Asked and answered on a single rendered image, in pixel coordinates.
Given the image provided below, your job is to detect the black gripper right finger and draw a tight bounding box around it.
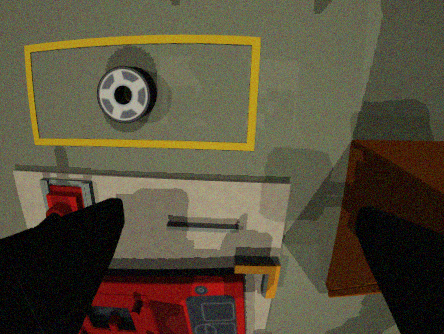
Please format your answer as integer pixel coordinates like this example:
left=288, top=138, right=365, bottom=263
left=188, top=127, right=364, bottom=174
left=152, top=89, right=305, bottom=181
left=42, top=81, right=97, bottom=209
left=355, top=206, right=444, bottom=334

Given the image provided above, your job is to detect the yellow rectangular outline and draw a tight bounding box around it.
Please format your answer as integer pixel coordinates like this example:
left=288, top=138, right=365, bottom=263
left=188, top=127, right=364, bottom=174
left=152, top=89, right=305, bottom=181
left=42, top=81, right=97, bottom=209
left=24, top=34, right=261, bottom=151

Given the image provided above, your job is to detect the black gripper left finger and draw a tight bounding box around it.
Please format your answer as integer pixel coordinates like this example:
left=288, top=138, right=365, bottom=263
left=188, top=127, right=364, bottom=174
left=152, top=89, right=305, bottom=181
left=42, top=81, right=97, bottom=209
left=0, top=198, right=125, bottom=334

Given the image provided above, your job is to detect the black toy wheel with grey hub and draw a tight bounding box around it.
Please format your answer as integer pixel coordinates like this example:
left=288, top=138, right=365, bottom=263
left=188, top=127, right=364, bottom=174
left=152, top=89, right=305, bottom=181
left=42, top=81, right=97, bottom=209
left=97, top=66, right=157, bottom=123

